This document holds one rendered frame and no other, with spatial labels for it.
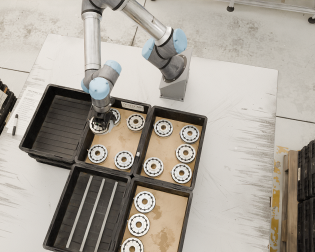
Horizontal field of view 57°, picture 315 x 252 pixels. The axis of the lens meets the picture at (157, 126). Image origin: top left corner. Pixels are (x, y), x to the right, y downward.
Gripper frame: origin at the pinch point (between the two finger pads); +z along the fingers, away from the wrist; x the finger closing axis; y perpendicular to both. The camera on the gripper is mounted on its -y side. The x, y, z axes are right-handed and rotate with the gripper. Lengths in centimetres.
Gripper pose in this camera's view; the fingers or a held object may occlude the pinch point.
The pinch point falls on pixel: (106, 124)
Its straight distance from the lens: 145.0
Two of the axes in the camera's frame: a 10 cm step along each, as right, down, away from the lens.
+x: 9.7, 2.4, -0.4
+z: -0.8, 4.8, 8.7
